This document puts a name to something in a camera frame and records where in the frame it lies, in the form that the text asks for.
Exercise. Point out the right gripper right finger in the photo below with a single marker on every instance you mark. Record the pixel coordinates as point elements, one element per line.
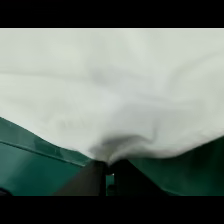
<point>133,180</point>

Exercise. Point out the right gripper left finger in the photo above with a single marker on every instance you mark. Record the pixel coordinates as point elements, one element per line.
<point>87,180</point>

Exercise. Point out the white shirt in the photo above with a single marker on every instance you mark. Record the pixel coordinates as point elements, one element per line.
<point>110,90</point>

